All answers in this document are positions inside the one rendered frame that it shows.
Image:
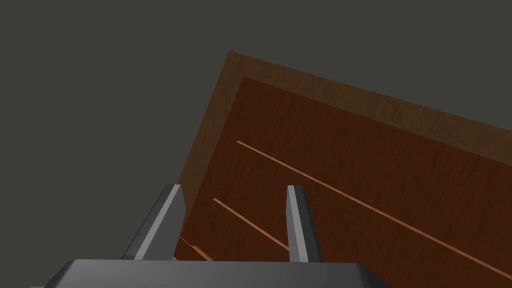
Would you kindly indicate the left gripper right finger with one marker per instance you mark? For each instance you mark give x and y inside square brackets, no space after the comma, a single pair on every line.
[300,228]

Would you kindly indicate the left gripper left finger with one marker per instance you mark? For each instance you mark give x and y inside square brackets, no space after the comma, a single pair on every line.
[160,228]

